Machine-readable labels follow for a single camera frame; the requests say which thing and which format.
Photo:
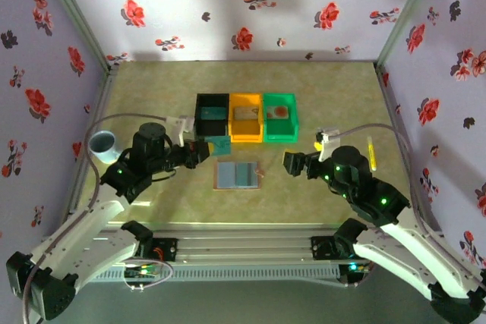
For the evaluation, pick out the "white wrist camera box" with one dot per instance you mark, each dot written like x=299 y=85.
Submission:
x=182 y=124
x=326 y=145

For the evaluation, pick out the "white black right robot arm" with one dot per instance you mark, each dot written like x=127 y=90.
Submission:
x=417 y=255

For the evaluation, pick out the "yellow pen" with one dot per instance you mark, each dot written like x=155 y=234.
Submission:
x=372 y=153

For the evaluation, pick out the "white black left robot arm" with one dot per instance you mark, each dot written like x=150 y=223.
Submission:
x=76 y=233

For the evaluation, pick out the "blue-grey mug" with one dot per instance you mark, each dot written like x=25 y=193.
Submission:
x=102 y=145

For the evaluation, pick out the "teal bank card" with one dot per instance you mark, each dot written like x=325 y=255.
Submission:
x=214 y=114
x=222 y=149
x=245 y=176

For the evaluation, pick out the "aluminium frame post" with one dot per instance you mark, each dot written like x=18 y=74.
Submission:
x=408 y=13
x=76 y=16

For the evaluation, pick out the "white card red circles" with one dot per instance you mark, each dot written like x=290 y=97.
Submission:
x=279 y=112

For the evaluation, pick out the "black plastic bin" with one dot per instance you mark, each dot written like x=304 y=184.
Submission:
x=212 y=128

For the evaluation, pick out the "small green circuit board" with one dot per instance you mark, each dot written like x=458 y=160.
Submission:
x=358 y=268
x=142 y=271

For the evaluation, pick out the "beige bank card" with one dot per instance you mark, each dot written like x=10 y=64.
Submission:
x=245 y=114

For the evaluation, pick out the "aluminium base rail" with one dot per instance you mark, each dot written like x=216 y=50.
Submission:
x=243 y=244

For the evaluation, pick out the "green plastic bin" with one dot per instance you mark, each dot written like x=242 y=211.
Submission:
x=281 y=132

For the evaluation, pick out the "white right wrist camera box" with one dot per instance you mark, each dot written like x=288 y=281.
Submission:
x=326 y=145

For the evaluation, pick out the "aluminium table side rail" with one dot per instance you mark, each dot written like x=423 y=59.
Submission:
x=95 y=111
x=395 y=111

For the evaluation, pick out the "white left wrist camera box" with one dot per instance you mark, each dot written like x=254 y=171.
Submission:
x=182 y=124

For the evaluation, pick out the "yellow plastic bin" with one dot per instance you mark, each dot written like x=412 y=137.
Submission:
x=246 y=132

